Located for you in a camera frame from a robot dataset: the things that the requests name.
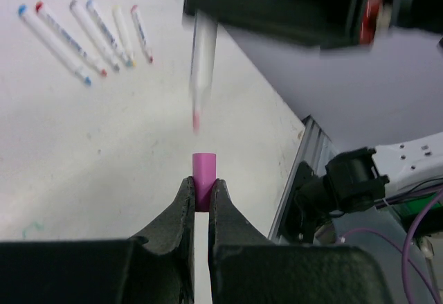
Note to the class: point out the aluminium mounting rail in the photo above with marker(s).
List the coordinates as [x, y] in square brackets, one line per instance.
[315, 151]

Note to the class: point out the light blue pen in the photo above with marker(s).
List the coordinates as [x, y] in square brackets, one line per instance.
[53, 44]

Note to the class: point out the pink cap pen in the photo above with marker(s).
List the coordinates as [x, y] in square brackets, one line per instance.
[139, 24]

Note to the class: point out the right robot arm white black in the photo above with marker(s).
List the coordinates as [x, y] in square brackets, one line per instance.
[384, 117]

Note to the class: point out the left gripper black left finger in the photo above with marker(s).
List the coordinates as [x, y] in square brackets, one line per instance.
[155, 265]

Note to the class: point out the grey pen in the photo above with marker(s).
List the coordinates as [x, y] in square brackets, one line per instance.
[94, 34]

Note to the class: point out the red cap pen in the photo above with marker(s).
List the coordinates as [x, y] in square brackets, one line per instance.
[48, 16]

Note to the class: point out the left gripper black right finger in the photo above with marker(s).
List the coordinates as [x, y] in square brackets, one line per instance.
[246, 267]

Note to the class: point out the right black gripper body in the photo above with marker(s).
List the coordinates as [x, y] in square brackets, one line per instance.
[322, 23]

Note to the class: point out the blue cap pen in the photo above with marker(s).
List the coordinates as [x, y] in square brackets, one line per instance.
[97, 16]

